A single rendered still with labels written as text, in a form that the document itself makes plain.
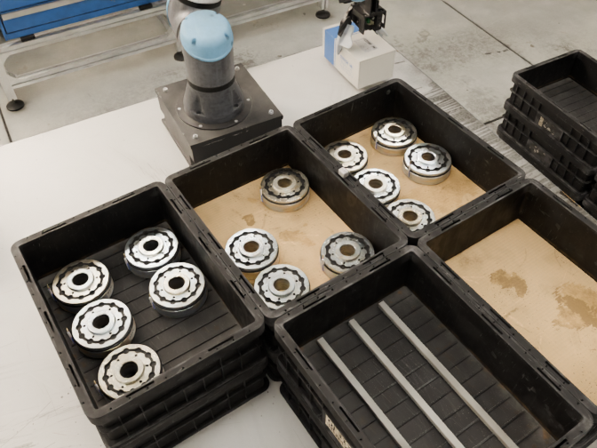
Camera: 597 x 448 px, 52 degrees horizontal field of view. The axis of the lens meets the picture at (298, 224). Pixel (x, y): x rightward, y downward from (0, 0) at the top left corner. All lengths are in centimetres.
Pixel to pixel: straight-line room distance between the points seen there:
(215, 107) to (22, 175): 52
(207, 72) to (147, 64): 182
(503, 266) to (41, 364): 91
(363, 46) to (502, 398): 107
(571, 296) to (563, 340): 10
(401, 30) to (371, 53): 171
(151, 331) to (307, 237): 35
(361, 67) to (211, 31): 48
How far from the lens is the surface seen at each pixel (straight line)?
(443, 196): 134
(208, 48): 143
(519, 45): 349
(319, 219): 126
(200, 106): 154
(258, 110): 158
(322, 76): 186
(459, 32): 352
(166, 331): 113
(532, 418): 109
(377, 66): 178
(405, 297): 115
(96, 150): 170
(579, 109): 226
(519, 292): 121
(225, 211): 129
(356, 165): 133
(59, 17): 304
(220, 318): 113
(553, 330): 118
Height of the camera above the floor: 176
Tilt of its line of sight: 48 degrees down
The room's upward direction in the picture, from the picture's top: 1 degrees counter-clockwise
